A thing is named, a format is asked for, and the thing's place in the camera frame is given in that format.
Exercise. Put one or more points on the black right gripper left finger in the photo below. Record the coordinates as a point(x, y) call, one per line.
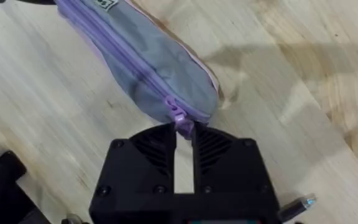
point(141, 168)

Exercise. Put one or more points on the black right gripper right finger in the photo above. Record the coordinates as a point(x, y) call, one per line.
point(228, 168)

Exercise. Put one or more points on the grey bag with purple zip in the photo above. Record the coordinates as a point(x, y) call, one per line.
point(154, 59)

